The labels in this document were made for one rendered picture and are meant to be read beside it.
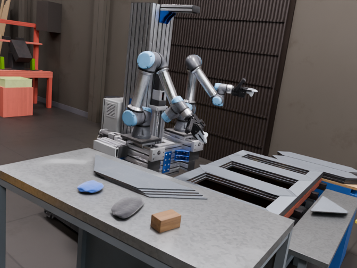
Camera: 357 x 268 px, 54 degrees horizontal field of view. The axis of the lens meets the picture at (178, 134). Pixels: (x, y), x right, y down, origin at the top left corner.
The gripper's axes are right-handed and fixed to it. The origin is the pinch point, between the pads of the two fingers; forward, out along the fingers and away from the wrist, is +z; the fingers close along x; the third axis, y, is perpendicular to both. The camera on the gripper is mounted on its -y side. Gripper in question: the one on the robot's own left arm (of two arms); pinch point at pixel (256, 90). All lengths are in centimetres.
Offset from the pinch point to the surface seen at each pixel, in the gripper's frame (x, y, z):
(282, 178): 41, 56, 32
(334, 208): 69, 57, 66
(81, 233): 128, 81, -92
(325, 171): 2, 60, 69
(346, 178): 10, 60, 84
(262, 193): 83, 50, 17
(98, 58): -373, 63, -337
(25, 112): -310, 184, -471
